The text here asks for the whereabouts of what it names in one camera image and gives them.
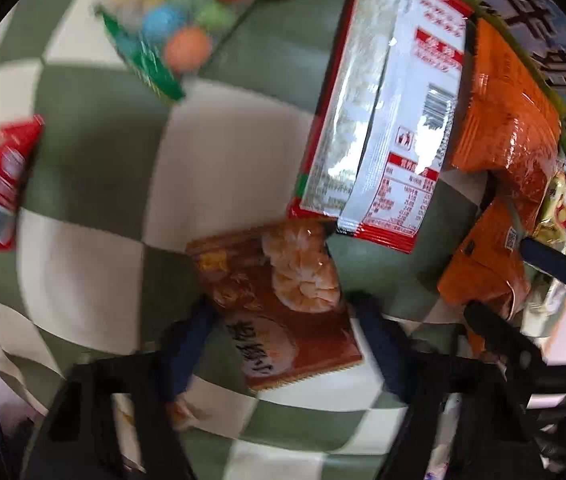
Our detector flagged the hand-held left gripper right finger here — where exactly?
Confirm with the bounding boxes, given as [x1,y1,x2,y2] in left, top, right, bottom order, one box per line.
[349,292,550,480]

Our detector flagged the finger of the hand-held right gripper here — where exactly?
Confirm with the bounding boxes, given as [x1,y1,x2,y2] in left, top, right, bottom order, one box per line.
[463,301,550,377]
[519,236,566,287]

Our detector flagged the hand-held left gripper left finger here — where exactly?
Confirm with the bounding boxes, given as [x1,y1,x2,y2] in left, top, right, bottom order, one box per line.
[28,300,218,480]

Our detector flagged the orange snack packet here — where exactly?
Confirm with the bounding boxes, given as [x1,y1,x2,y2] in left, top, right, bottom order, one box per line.
[437,195,534,361]
[450,17,564,203]

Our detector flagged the yellow cartoon snack packet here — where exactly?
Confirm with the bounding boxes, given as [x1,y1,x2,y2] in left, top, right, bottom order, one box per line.
[522,159,566,337]

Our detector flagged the brown shrimp cracker packet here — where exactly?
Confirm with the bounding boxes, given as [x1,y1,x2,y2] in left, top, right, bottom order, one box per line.
[185,220,364,394]

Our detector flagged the bag of colourful candy balls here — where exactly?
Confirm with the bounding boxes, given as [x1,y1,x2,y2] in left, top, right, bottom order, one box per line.
[95,0,276,107]

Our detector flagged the green and white checkered mat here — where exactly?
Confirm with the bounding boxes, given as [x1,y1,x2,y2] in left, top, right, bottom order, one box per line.
[0,0,566,480]

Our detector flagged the red and silver snack packet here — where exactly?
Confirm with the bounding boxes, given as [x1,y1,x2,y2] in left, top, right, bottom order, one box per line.
[288,0,477,254]

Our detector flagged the blue printed carton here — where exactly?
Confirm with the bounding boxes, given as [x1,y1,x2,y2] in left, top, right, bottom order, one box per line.
[458,0,566,172]

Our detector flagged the small red snack packet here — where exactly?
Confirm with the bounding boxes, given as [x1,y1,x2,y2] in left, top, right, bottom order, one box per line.
[0,115,46,252]

